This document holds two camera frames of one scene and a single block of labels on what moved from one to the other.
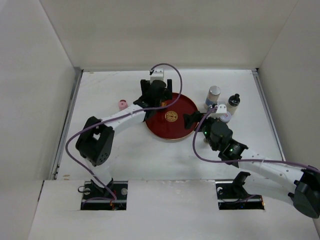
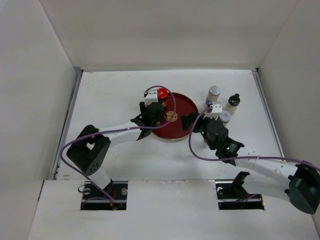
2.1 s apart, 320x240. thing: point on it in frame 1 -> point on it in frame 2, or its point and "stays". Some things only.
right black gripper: (190, 119) stays
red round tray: (168, 122) stays
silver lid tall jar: (213, 95) stays
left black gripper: (167, 95) -> (143, 108)
